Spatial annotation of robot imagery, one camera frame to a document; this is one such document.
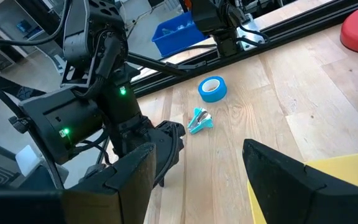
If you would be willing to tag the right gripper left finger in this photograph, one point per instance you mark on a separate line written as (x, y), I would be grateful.
(129, 193)

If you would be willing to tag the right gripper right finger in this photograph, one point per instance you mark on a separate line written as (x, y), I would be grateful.
(284, 193)

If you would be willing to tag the blue tape roll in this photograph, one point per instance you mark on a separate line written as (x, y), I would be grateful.
(204, 93)

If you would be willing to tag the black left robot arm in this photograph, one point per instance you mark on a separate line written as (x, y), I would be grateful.
(73, 118)

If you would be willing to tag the teal staple remover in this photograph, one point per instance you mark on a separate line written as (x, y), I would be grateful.
(197, 124)

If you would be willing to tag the translucent yellow plastic bin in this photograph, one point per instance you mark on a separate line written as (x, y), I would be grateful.
(346, 171)

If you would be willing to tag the blue plastic crate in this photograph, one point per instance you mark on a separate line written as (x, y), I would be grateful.
(172, 40)

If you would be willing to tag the silver mounting plate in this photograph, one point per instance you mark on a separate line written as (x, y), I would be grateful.
(250, 34)

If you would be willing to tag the black aluminium table frame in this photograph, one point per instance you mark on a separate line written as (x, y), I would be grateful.
(291, 37)

